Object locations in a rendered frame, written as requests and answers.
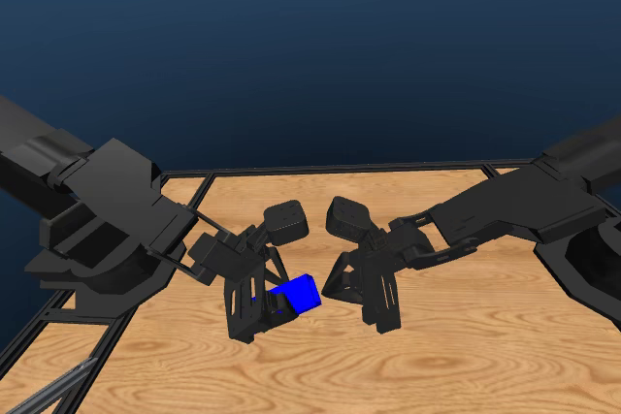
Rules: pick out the blue hollow socket block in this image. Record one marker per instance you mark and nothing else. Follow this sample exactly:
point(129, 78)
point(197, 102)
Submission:
point(303, 295)

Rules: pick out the grey metal strut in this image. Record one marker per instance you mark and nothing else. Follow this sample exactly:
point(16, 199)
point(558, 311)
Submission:
point(48, 390)

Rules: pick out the black table frame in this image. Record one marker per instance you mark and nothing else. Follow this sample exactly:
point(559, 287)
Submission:
point(339, 167)

